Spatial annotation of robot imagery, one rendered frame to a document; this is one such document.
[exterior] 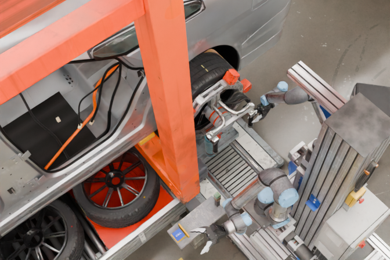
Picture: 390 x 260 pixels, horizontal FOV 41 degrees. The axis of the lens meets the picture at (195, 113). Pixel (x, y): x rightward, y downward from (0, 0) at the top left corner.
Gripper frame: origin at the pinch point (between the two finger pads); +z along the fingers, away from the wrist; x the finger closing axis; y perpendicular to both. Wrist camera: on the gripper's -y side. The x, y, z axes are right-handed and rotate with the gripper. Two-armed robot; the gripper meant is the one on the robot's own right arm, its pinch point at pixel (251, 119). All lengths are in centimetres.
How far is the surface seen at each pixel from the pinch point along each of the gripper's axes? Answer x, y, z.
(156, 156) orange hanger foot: -26, -11, 68
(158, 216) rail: 1, -44, 91
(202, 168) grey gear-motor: -8, -42, 40
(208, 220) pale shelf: 29, -38, 65
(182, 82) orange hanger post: 10, 123, 62
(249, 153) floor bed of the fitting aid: -5, -75, -8
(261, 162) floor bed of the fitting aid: 8, -75, -10
